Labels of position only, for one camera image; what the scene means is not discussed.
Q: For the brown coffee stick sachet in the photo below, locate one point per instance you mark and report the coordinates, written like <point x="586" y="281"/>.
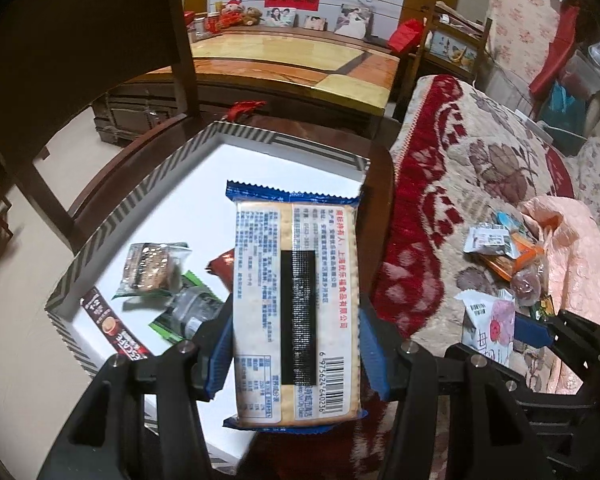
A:
<point x="110" y="325"/>

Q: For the small green candy packet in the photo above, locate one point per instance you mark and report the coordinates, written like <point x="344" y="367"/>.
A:
<point x="544" y="307"/>

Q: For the red cloth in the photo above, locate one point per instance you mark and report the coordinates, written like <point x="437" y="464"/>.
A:
<point x="555" y="55"/>

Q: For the small framed photo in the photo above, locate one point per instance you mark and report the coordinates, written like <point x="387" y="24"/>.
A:
<point x="314" y="22"/>

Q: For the large wedding photo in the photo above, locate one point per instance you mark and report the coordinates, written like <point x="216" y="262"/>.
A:
<point x="352" y="20"/>

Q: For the red snack packet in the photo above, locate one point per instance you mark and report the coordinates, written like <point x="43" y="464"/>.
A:
<point x="225" y="267"/>

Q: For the blue bag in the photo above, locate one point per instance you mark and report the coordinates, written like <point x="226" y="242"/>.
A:
<point x="562" y="105"/>

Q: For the brown teddy bear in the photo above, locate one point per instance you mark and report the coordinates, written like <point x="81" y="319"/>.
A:
<point x="251" y="17"/>

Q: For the clear packet with purple snack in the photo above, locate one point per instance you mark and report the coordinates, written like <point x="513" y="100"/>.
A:
<point x="525" y="282"/>

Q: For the dark wooden chair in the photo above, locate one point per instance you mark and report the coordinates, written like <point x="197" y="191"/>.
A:
<point x="80" y="35"/>

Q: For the wooden chair with painted panel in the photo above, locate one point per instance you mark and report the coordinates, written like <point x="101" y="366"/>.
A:
<point x="450" y="47"/>

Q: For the glossy wooden table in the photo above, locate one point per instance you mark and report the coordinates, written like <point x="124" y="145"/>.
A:
<point x="280" y="60"/>

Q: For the silver blue snack packet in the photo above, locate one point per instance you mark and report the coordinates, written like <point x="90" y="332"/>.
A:
<point x="487" y="240"/>

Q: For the red tassel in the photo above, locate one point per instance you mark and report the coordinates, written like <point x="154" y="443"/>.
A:
<point x="245" y="108"/>

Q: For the orange snack packet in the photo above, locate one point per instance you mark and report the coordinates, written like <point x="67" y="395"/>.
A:
<point x="515" y="257"/>

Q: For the red cream floral blanket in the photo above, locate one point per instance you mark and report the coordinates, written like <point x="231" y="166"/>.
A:
<point x="455" y="160"/>

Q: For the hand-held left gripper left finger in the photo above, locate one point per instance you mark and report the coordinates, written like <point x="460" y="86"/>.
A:
<point x="220" y="355"/>

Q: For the blue cracker packet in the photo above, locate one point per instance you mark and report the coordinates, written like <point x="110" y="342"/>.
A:
<point x="300" y="285"/>

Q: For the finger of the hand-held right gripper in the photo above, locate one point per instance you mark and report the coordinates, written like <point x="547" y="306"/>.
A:
<point x="530" y="330"/>

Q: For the white pink candy packet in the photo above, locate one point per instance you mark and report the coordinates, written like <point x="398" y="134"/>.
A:
<point x="490" y="325"/>

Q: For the pink quilt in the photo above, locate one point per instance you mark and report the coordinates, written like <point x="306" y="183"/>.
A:
<point x="590" y="260"/>

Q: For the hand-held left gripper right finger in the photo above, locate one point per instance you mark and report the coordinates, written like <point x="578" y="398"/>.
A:
<point x="380" y="360"/>

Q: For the red paper bag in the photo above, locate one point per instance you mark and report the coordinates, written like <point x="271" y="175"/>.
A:
<point x="405" y="35"/>

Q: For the clear plastic bag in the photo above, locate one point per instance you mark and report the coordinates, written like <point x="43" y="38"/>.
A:
<point x="582" y="72"/>

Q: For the red white plush doll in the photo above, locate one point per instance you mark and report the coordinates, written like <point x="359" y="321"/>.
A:
<point x="230" y="15"/>

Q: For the clear cake packet green edges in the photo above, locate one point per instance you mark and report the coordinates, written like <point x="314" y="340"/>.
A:
<point x="145" y="267"/>

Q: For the chevron striped gift box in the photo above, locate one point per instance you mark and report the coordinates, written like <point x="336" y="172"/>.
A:
<point x="180" y="210"/>

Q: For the framed couple photo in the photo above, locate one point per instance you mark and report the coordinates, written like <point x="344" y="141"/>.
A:
<point x="280" y="17"/>

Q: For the dark green snack packet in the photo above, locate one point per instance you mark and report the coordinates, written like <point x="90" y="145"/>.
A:
<point x="185" y="310"/>

